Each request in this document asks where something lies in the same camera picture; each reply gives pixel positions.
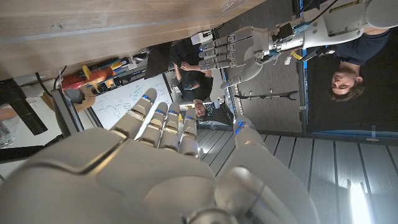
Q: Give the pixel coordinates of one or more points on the seated person in jeans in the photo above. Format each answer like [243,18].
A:
[345,82]

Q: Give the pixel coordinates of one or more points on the flat computer monitor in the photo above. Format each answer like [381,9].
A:
[66,112]

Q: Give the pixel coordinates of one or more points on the colourful toy airplane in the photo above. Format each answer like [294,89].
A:
[93,76]

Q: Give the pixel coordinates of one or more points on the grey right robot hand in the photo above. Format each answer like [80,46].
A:
[124,180]

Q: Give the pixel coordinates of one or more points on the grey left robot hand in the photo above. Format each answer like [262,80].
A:
[248,46]

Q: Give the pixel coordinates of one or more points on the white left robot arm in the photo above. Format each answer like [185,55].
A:
[342,21]

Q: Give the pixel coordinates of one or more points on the black reacher grabber tool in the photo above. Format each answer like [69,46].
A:
[264,96]

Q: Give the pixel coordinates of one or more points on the standing person in black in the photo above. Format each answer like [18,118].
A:
[196,84]

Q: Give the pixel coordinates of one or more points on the whiteboard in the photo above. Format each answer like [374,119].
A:
[118,105]

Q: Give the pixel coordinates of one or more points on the white power strip box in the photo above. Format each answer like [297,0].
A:
[200,38]

